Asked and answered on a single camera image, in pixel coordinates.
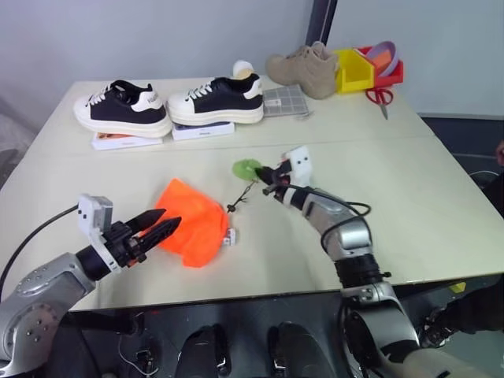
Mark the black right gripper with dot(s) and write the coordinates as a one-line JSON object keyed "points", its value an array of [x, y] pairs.
{"points": [[281, 177]]}

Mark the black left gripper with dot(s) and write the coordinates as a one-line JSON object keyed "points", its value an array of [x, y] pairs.
{"points": [[124, 246]]}

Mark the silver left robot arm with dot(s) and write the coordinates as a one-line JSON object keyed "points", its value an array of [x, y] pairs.
{"points": [[39, 283]]}

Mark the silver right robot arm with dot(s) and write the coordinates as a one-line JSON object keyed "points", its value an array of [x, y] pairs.
{"points": [[354, 238]]}

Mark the orange fabric pouch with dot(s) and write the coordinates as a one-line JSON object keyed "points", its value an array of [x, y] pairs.
{"points": [[193, 220]]}

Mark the white box with blue print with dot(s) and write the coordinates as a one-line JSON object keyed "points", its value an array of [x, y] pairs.
{"points": [[202, 132]]}

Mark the grey checked cloth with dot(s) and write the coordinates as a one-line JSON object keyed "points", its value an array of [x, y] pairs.
{"points": [[285, 101]]}

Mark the white box with orange print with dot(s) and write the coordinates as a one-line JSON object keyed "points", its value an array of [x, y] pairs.
{"points": [[126, 142]]}

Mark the black and white sneaker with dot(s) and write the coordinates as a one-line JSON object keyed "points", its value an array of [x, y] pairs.
{"points": [[118, 112], [220, 102]]}

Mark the beige suede boot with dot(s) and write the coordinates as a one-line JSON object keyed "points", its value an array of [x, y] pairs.
{"points": [[322, 76], [283, 67]]}

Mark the white and beige round object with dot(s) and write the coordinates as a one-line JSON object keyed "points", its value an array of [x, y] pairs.
{"points": [[242, 67]]}

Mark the yellow plastic bin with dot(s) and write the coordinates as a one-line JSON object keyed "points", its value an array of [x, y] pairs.
{"points": [[354, 76]]}

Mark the orange block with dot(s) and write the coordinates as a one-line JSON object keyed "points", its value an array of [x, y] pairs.
{"points": [[381, 62]]}

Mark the red plastic bin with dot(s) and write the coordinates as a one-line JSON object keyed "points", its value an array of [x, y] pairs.
{"points": [[393, 75]]}

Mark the purple bowl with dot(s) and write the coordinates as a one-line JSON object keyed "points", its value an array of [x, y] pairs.
{"points": [[391, 57]]}

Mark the small yellow tag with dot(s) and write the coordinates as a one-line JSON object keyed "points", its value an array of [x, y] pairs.
{"points": [[458, 287]]}

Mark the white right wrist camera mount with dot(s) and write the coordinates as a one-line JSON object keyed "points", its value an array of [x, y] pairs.
{"points": [[302, 165]]}

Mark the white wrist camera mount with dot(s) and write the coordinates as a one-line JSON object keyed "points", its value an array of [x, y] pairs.
{"points": [[92, 214], [302, 165]]}

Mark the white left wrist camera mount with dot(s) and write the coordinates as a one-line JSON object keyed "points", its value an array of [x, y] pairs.
{"points": [[92, 214]]}

